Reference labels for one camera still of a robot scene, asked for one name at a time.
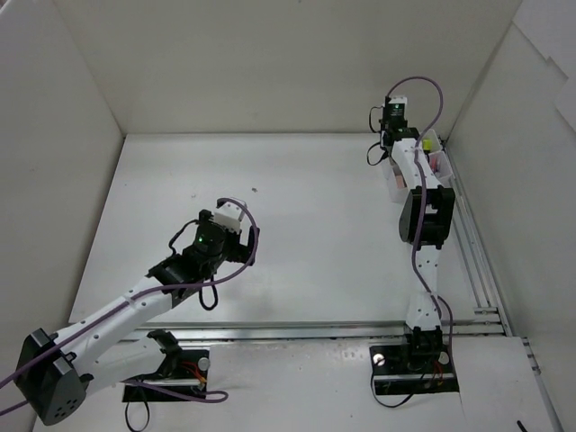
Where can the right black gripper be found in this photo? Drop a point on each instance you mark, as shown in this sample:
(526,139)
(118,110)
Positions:
(393,124)

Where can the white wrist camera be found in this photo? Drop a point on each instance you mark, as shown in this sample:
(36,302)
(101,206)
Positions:
(397,100)
(229,214)

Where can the yellow cap black highlighter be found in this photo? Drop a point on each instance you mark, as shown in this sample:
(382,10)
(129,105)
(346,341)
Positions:
(427,145)

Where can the white compartment organizer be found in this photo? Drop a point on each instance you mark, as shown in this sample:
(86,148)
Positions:
(403,158)

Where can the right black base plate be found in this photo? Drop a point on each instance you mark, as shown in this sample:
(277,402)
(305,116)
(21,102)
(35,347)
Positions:
(394,375)

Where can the aluminium rail right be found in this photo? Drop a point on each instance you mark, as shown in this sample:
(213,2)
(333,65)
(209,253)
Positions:
(485,290)

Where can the aluminium rail front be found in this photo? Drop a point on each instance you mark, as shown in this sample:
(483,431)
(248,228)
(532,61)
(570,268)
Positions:
(205,334)

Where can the aluminium rail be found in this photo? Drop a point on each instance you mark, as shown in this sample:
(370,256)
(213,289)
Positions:
(485,290)
(205,334)

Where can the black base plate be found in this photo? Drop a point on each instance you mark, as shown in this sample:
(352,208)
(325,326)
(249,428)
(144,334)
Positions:
(394,375)
(187,377)

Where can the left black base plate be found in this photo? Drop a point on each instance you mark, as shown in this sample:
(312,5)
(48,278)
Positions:
(187,377)

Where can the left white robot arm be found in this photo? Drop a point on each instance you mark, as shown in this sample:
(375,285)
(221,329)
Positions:
(57,371)

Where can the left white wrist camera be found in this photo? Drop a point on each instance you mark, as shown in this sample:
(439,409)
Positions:
(229,214)

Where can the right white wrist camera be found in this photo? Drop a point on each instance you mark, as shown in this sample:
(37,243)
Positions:
(397,100)

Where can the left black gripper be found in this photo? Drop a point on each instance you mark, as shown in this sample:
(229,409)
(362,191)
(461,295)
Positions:
(246,251)

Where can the pink white eraser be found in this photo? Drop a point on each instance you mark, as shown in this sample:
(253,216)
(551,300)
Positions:
(399,180)

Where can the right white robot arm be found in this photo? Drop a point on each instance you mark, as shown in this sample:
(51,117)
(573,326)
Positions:
(425,219)

